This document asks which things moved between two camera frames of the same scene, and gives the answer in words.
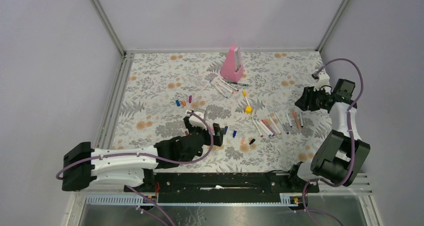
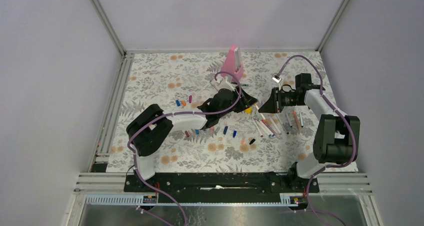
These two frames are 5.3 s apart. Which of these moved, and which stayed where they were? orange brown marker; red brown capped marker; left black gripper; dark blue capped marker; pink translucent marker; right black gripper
Moved: right black gripper; left black gripper
Stayed: red brown capped marker; pink translucent marker; orange brown marker; dark blue capped marker
